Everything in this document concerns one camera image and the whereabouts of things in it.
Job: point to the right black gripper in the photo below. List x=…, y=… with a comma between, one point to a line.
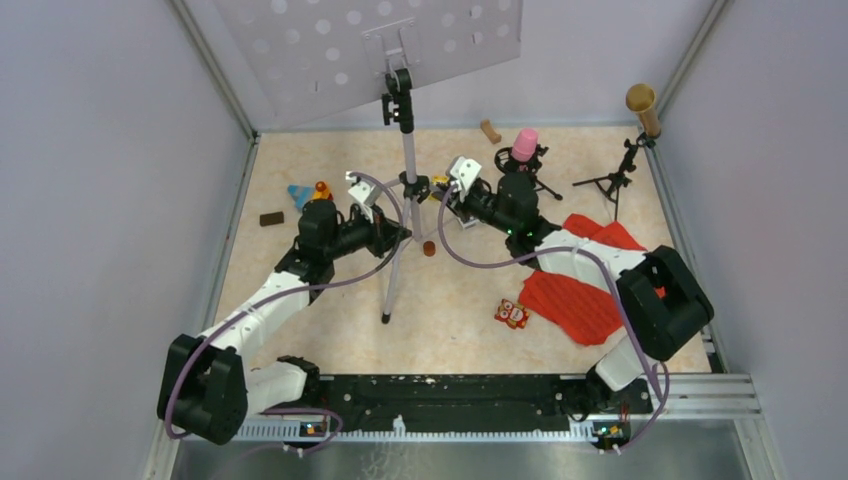
x=454, y=202

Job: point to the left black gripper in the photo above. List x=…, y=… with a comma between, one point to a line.
x=385, y=234

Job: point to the red sheet music page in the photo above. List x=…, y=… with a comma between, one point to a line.
x=615, y=235
x=587, y=314

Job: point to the lilac music stand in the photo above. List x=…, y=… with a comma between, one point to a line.
x=313, y=59

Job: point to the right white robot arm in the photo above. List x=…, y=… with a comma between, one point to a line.
x=655, y=294

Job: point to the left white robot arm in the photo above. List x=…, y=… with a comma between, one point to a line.
x=208, y=387

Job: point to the brown wooden cylinder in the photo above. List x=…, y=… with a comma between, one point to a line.
x=429, y=248

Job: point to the pink microphone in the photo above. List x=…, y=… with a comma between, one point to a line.
x=525, y=145

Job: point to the tan wooden block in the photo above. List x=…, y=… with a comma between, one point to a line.
x=492, y=135

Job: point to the blue yellow toy vehicle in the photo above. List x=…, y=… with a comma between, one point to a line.
x=302, y=194

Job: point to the dark brown wooden block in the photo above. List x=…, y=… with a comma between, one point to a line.
x=271, y=219

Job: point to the red owl toy block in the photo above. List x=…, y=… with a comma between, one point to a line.
x=512, y=314

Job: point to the black tall microphone tripod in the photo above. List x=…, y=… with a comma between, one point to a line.
x=611, y=184

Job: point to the gold microphone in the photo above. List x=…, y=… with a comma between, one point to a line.
x=641, y=100

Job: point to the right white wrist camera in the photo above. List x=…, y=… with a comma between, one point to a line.
x=463, y=173

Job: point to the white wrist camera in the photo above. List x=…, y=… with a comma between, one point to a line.
x=463, y=173
x=363, y=193

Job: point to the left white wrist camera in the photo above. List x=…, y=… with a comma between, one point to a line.
x=363, y=193

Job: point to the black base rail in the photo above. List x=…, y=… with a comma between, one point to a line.
x=470, y=403

